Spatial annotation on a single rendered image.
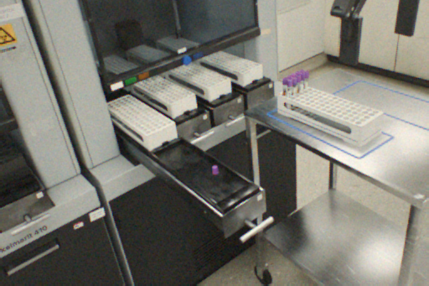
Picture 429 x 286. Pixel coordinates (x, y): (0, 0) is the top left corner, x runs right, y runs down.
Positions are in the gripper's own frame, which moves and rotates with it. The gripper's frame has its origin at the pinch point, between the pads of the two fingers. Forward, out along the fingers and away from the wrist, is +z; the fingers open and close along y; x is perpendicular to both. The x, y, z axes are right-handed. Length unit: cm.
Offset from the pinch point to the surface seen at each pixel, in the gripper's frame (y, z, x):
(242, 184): -8, 42, 27
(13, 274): -63, 64, 62
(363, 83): 55, 42, 39
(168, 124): -10, 37, 58
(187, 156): -11, 43, 48
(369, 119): 27.4, 34.5, 17.3
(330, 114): 22.9, 34.8, 26.3
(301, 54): 183, 117, 187
